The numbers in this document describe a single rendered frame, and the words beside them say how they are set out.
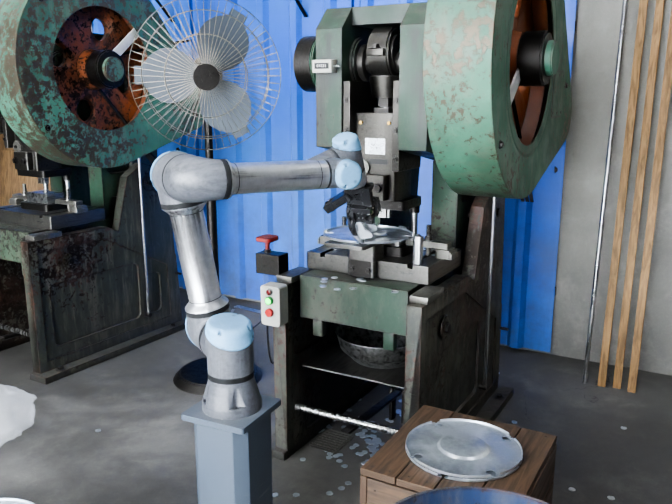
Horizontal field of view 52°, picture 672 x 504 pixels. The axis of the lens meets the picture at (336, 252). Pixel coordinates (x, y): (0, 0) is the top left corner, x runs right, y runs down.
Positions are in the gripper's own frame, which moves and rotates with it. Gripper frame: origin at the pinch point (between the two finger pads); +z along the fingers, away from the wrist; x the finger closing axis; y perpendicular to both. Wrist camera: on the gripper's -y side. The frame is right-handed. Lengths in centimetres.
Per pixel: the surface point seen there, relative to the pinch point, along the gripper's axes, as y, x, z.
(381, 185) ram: 0.4, 19.7, -7.2
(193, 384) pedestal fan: -90, -9, 80
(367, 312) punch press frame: 1.6, -7.9, 22.7
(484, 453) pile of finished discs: 50, -48, 25
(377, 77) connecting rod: -4, 39, -35
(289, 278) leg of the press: -25.9, -6.2, 14.5
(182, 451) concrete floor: -61, -48, 65
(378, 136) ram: -2.4, 29.2, -19.6
